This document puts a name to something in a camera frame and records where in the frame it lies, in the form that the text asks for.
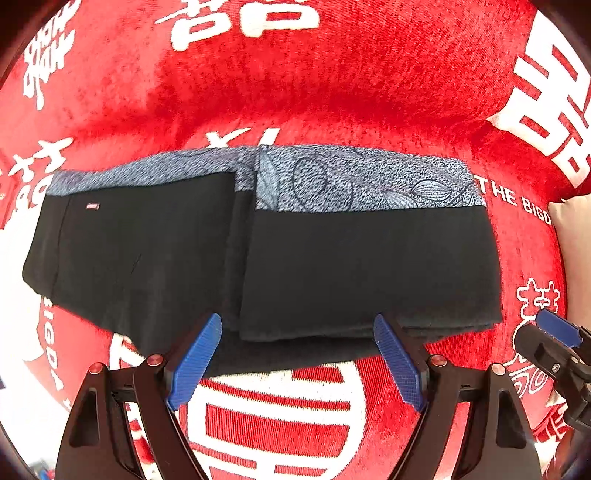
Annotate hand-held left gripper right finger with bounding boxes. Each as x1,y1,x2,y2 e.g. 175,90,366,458
373,313,541,480

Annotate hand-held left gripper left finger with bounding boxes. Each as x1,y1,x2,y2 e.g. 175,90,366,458
55,313,223,480

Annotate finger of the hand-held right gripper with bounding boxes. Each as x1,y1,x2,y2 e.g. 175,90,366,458
536,308,591,349
513,323,578,402

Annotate black pants with blue stripe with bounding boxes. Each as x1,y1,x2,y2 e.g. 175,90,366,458
22,144,504,377

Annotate white pillow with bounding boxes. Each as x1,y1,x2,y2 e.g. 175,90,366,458
549,194,591,324

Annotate red printed blanket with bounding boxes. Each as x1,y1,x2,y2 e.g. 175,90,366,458
0,0,591,480

